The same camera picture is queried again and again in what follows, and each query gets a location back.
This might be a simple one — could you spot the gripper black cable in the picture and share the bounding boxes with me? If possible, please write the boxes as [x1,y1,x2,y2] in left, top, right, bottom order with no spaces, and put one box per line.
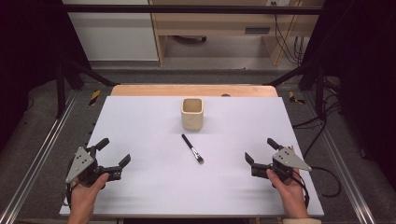
[64,181,76,210]
[292,170,311,208]

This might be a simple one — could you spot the black floor cable loop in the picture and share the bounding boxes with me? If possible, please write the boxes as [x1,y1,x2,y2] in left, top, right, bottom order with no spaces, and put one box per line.
[311,166,343,199]

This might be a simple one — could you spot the beige square pen holder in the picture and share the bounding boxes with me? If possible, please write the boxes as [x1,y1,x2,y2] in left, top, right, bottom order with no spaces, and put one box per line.
[180,97,205,132]

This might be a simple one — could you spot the white cabinet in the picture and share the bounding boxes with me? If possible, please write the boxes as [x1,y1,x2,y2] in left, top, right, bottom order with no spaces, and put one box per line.
[61,0,160,63]

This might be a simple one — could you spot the black floor cables bundle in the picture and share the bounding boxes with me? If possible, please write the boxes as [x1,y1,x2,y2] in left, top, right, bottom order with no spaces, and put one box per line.
[291,77,342,160]

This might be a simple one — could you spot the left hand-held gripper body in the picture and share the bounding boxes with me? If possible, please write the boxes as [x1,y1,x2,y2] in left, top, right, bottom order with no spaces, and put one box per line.
[64,146,123,189]

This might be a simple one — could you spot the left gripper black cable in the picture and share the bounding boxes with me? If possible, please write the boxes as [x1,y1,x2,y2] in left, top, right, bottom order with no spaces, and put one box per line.
[64,181,76,210]

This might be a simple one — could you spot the white table sheet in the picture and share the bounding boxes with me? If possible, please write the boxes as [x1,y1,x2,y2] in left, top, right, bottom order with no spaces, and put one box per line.
[59,95,325,217]

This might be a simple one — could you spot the black frame crossbar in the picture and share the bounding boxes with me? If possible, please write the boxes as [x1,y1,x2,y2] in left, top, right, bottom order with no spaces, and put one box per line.
[61,4,325,16]

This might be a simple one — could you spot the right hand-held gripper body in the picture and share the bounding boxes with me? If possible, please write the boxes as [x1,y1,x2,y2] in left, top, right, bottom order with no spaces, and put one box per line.
[250,147,313,185]

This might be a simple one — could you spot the light wooden desk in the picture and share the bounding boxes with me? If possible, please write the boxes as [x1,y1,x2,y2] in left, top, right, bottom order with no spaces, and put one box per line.
[148,0,325,67]

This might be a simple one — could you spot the yellow black tape strip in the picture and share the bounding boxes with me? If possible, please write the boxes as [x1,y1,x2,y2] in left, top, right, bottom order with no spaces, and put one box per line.
[288,91,306,105]
[88,90,102,106]

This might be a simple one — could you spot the dark curtain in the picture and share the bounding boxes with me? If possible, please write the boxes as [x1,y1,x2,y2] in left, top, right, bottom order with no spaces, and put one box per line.
[0,0,92,153]
[300,0,396,190]

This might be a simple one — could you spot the person's right hand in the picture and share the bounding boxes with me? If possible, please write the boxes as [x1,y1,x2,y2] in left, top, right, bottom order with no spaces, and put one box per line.
[266,145,308,208]

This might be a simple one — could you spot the aluminium floor rail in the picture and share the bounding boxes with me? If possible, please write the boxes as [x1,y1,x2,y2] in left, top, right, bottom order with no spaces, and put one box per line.
[303,91,378,224]
[0,90,79,224]

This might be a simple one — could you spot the black frame stand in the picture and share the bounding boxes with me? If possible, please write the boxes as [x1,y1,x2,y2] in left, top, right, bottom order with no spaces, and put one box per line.
[263,60,327,119]
[55,57,120,119]

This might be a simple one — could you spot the person's left hand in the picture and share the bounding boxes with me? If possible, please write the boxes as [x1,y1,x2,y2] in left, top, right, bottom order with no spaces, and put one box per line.
[70,173,110,208]

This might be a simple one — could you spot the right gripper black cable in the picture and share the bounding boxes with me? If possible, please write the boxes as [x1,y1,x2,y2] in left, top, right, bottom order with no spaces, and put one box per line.
[292,170,311,208]

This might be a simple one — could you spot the wooden table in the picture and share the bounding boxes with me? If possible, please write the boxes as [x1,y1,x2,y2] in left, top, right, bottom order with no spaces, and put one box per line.
[110,84,279,98]

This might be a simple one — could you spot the hanging black and yellow cables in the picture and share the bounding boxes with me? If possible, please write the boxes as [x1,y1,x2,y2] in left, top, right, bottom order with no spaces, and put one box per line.
[270,1,307,66]

